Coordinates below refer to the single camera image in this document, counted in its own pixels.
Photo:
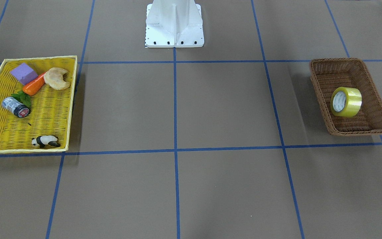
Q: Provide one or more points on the orange toy carrot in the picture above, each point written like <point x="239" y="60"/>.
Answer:
<point x="30" y="89"/>

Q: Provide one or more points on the toy croissant bread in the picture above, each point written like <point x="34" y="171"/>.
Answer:
<point x="54" y="78"/>

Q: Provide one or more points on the toy panda figure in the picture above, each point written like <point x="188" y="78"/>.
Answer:
<point x="44" y="140"/>

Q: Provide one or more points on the yellow woven basket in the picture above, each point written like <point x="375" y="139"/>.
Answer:
<point x="51" y="110"/>

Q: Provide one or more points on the purple foam block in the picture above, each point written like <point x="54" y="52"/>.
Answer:
<point x="24" y="73"/>

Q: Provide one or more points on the yellow tape roll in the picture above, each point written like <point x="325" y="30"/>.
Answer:
<point x="346" y="102"/>

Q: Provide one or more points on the brown wicker basket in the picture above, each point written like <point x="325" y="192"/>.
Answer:
<point x="330" y="73"/>

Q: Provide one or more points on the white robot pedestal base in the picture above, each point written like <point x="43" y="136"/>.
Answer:
<point x="174" y="23"/>

